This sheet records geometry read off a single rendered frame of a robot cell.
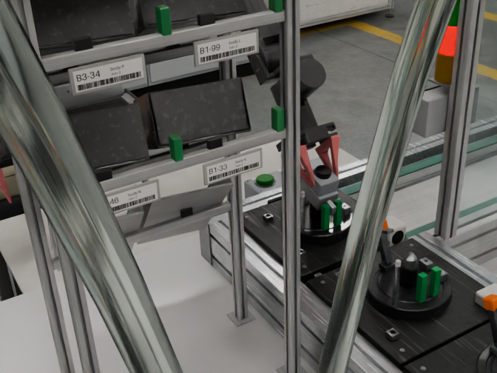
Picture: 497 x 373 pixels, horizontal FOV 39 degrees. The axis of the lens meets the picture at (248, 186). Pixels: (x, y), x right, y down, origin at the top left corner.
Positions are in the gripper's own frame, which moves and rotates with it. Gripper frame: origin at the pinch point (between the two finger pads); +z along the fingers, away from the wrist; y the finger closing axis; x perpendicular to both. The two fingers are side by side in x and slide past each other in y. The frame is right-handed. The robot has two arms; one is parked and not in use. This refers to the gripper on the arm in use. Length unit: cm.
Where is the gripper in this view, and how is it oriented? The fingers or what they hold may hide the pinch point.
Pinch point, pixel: (323, 178)
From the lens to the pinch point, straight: 130.5
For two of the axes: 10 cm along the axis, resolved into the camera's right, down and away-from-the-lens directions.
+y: 8.6, -2.7, 4.2
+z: 3.6, 9.2, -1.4
